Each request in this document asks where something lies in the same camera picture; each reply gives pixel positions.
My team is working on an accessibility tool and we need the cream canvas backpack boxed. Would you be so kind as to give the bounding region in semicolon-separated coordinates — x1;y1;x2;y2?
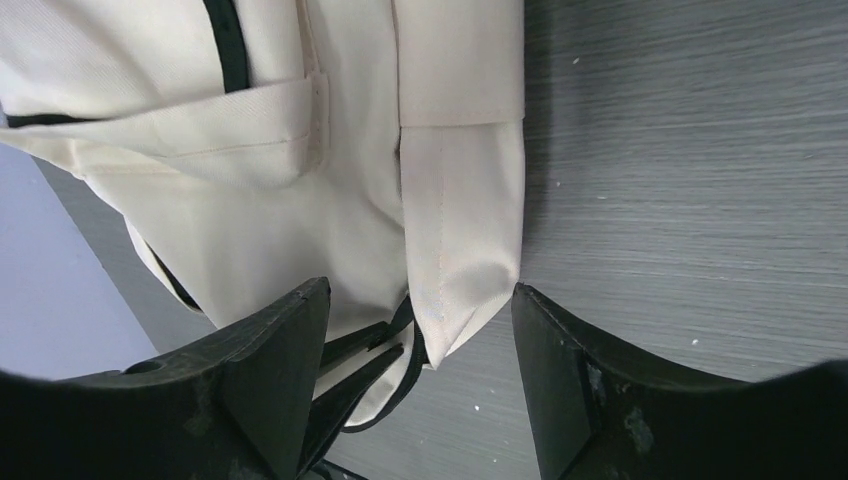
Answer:
1;1;525;433

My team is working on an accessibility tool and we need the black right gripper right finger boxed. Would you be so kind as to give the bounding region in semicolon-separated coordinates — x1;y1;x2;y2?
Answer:
511;283;749;479

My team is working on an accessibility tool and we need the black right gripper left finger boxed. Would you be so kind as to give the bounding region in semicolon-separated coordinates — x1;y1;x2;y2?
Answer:
67;277;330;479

